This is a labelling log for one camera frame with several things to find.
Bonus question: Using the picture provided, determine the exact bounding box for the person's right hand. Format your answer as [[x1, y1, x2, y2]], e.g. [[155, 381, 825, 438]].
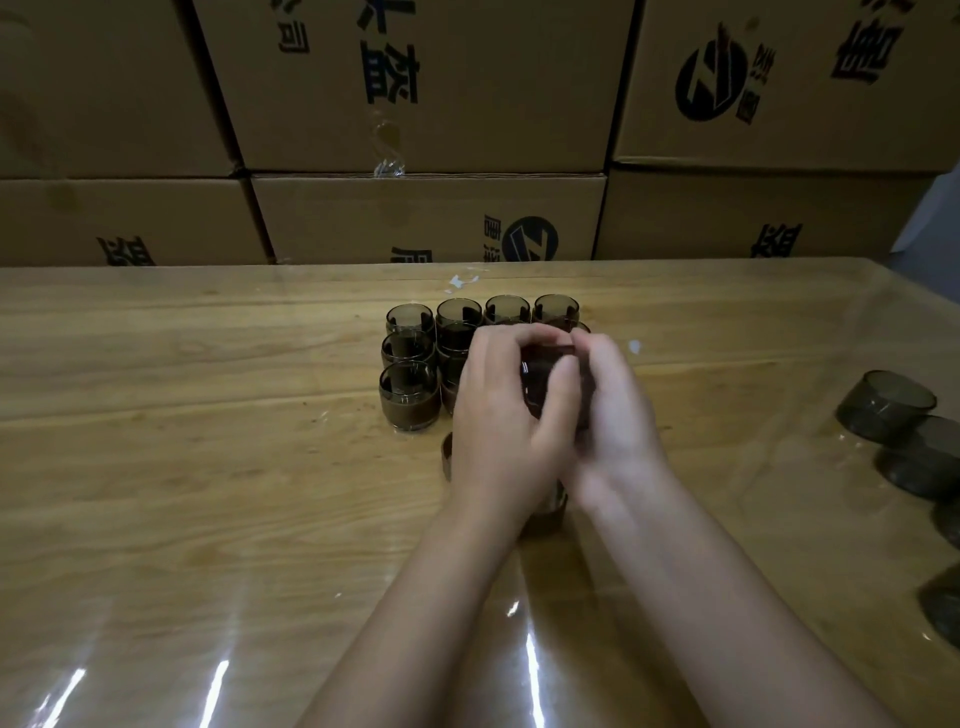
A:
[[560, 329, 674, 520]]

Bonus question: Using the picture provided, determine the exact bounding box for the person's left hand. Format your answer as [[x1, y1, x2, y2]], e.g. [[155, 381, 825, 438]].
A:
[[448, 322, 585, 543]]

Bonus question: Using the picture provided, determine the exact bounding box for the pile of brown sleeve rings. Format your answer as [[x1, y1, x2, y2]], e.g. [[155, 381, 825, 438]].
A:
[[440, 431, 570, 538]]

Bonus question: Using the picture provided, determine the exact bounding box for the brown ring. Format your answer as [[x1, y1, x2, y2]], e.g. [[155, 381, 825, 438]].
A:
[[380, 395, 442, 433]]

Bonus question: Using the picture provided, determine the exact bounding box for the cluster of smoky glass cups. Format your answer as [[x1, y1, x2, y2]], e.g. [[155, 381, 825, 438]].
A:
[[834, 369, 960, 650]]

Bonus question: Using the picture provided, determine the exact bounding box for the person's left forearm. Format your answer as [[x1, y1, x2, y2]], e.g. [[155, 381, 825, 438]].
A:
[[296, 502, 541, 728]]

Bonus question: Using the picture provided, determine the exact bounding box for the person's right forearm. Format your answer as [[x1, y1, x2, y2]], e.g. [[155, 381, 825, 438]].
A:
[[584, 464, 901, 728]]

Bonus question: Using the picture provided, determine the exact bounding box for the stack of brown cardboard boxes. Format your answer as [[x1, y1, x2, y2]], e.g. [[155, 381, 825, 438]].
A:
[[0, 0, 960, 268]]

